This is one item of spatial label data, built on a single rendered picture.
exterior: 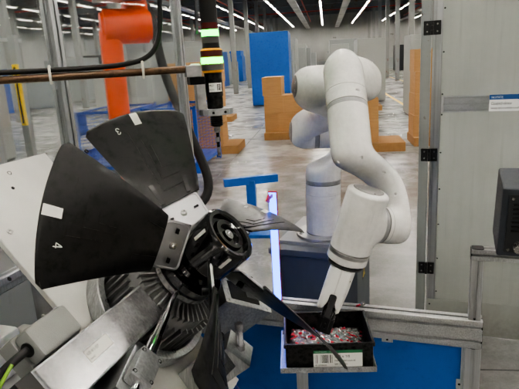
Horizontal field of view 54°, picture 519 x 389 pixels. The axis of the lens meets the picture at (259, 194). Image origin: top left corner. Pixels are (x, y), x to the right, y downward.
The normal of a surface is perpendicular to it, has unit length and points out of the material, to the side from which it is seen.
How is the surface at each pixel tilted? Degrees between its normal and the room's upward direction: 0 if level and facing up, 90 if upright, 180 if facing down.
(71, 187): 74
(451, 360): 90
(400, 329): 90
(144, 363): 50
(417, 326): 90
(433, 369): 90
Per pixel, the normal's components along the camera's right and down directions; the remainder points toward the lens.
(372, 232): 0.41, 0.39
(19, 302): 0.95, 0.03
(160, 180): 0.13, -0.39
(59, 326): 0.69, -0.60
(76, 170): 0.70, -0.22
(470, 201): -0.31, 0.26
